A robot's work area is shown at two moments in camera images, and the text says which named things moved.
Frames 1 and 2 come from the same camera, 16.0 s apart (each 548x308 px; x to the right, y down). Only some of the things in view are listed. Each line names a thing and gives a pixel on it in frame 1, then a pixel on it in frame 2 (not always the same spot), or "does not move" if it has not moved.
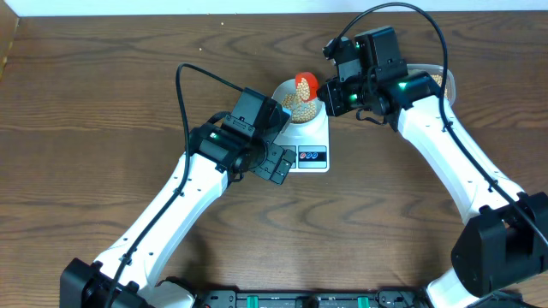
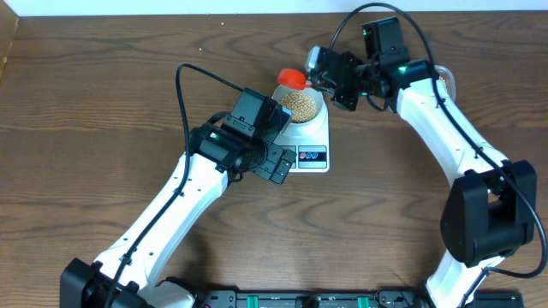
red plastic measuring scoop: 312,81 → 293,79
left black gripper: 266,168 does not move
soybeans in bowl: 303,111 does not move
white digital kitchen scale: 312,150 does not move
